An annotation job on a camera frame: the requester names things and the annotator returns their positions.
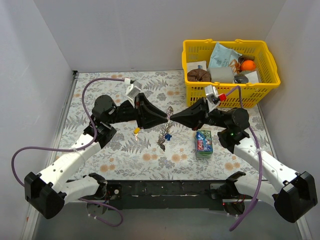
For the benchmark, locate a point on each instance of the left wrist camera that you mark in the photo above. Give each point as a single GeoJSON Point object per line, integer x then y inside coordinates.
{"type": "Point", "coordinates": [133, 89]}

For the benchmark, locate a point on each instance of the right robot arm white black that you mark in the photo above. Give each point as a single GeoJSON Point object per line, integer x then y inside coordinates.
{"type": "Point", "coordinates": [291, 193]}

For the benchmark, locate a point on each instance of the white paper in basket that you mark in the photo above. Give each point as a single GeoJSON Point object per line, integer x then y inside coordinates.
{"type": "Point", "coordinates": [196, 65]}

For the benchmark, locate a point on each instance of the green sponge pack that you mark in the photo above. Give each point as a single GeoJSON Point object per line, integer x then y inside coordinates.
{"type": "Point", "coordinates": [203, 144]}

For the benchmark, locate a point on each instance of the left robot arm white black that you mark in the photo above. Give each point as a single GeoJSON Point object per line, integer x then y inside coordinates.
{"type": "Point", "coordinates": [50, 189]}

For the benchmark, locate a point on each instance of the grey box in basket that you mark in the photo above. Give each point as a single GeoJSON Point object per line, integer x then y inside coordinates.
{"type": "Point", "coordinates": [223, 75]}

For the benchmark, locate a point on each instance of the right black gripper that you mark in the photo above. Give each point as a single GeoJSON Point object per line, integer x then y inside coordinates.
{"type": "Point", "coordinates": [205, 113]}

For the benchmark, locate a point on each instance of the brown round item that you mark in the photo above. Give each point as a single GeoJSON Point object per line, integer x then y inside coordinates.
{"type": "Point", "coordinates": [198, 75]}

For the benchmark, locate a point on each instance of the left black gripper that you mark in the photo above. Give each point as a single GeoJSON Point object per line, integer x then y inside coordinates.
{"type": "Point", "coordinates": [139, 111]}

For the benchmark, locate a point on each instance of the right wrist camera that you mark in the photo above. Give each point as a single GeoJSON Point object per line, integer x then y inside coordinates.
{"type": "Point", "coordinates": [213, 97]}

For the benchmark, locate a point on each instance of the key with blue tag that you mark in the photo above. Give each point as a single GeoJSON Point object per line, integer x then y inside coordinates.
{"type": "Point", "coordinates": [168, 137]}

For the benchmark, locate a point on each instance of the orange fruit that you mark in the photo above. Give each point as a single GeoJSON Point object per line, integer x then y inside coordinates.
{"type": "Point", "coordinates": [248, 65]}

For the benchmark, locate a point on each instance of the yellow plastic basket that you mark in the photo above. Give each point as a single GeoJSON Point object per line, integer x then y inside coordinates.
{"type": "Point", "coordinates": [255, 85]}

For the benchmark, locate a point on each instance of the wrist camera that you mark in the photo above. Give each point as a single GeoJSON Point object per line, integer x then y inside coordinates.
{"type": "Point", "coordinates": [213, 97]}
{"type": "Point", "coordinates": [133, 89]}

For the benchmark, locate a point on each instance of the light blue pouch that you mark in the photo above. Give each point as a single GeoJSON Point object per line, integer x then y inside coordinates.
{"type": "Point", "coordinates": [222, 56]}

